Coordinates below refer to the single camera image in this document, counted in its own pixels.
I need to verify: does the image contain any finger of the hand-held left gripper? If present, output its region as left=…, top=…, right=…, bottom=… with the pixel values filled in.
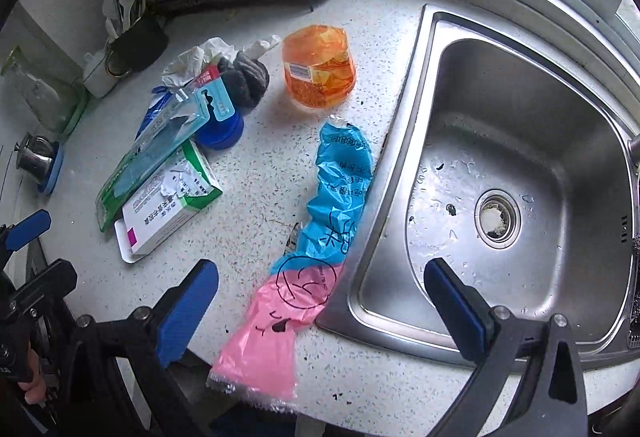
left=0, top=258, right=79, bottom=318
left=0, top=210, right=53, bottom=263

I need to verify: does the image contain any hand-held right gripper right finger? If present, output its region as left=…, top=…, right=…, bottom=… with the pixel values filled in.
left=423, top=258, right=588, bottom=437

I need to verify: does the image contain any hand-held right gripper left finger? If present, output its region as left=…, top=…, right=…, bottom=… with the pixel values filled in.
left=62, top=258, right=221, bottom=437

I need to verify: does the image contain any blue round cap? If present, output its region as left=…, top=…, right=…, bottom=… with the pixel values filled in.
left=195, top=104, right=245, bottom=151

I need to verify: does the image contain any person's left hand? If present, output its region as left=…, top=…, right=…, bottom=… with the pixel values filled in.
left=16, top=348, right=45, bottom=406

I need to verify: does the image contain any blue saucer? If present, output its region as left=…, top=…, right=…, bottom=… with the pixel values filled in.
left=37, top=142, right=65, bottom=196

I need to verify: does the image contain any steel teapot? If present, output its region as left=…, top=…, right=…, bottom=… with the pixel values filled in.
left=15, top=133, right=56, bottom=188

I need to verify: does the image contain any white box with magenta label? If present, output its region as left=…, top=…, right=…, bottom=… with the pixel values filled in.
left=114, top=202, right=201, bottom=264

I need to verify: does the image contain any sink drain strainer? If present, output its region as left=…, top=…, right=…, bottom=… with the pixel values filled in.
left=475, top=190, right=522, bottom=248

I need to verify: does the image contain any green saucer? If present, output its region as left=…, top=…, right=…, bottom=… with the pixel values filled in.
left=50, top=84, right=91, bottom=136

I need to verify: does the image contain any green blister pack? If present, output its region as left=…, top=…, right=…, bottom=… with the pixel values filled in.
left=96, top=77, right=237, bottom=233

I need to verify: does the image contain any green and white medicine box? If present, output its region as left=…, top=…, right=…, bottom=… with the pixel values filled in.
left=122, top=140, right=224, bottom=238

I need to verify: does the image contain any clear glass bottle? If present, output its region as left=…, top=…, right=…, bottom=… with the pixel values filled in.
left=0, top=46, right=76, bottom=133

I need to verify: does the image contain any white condiment jar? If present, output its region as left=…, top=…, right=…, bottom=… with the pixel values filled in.
left=81, top=48, right=123, bottom=99

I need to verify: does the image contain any blue and pink plastic bag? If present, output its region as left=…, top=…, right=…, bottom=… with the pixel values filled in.
left=207, top=120, right=375, bottom=405

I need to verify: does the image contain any stainless steel sink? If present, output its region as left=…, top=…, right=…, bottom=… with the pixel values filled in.
left=316, top=4, right=640, bottom=373

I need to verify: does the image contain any dark green utensil mug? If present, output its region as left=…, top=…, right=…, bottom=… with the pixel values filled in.
left=106, top=14, right=169, bottom=78

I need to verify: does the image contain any white spoon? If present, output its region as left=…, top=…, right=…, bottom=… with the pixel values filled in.
left=102, top=0, right=123, bottom=39

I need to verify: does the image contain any grey cloth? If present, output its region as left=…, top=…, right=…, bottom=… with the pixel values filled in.
left=216, top=51, right=271, bottom=110

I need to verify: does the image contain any orange snack bag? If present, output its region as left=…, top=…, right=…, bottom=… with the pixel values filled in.
left=281, top=24, right=359, bottom=114

